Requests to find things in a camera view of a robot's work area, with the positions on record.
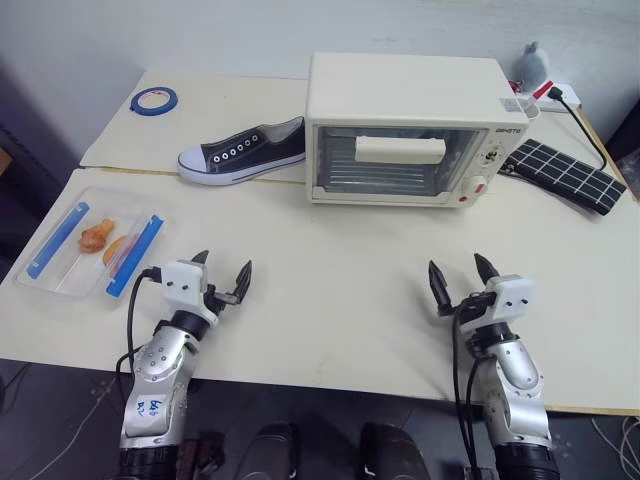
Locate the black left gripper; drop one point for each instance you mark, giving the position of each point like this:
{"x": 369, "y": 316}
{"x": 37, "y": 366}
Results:
{"x": 220, "y": 298}

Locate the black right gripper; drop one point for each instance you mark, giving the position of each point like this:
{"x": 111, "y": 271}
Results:
{"x": 472, "y": 306}

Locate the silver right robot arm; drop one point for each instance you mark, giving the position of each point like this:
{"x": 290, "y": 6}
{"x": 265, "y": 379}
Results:
{"x": 515, "y": 380}

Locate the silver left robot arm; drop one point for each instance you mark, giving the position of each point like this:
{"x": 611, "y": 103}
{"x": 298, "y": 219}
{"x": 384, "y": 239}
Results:
{"x": 155, "y": 370}

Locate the red indicator light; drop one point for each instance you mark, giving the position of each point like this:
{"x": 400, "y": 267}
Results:
{"x": 463, "y": 200}

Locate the fried orange food piece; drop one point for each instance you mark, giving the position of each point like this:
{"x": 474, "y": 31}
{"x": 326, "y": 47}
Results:
{"x": 95, "y": 235}

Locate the clear plastic food container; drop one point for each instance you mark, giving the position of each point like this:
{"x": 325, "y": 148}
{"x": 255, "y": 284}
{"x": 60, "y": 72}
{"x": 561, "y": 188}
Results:
{"x": 65, "y": 270}

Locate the cream toaster oven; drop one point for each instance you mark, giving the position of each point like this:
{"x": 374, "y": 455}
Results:
{"x": 400, "y": 85}

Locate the blue container clip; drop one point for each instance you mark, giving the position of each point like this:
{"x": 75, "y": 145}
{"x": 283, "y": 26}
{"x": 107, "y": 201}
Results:
{"x": 57, "y": 240}
{"x": 135, "y": 257}

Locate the black white canvas sneaker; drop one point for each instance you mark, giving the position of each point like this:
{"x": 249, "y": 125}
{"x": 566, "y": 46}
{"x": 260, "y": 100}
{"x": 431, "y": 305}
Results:
{"x": 250, "y": 152}

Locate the black grid-pattern pouch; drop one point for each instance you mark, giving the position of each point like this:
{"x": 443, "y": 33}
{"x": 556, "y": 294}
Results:
{"x": 565, "y": 175}

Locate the blue tape roll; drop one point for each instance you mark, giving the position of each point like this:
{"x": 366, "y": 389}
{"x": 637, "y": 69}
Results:
{"x": 135, "y": 104}

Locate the dark rounded shape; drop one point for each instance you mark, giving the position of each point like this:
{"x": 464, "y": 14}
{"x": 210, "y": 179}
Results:
{"x": 390, "y": 452}
{"x": 275, "y": 452}

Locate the red plug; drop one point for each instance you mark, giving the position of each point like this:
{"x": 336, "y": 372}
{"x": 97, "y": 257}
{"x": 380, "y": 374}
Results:
{"x": 544, "y": 89}

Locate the white power strip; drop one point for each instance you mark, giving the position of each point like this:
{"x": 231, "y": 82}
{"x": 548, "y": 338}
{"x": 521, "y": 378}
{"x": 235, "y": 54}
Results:
{"x": 567, "y": 97}

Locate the grey plush toy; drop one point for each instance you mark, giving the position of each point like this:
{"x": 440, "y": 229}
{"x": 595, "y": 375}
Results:
{"x": 532, "y": 62}

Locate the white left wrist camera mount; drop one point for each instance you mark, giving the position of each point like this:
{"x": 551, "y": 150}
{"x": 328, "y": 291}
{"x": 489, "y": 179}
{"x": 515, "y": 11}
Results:
{"x": 182, "y": 282}

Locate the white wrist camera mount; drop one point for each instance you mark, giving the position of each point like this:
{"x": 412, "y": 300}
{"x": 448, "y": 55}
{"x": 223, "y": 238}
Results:
{"x": 182, "y": 282}
{"x": 511, "y": 295}

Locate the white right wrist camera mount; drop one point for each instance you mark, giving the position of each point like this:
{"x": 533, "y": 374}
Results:
{"x": 511, "y": 295}

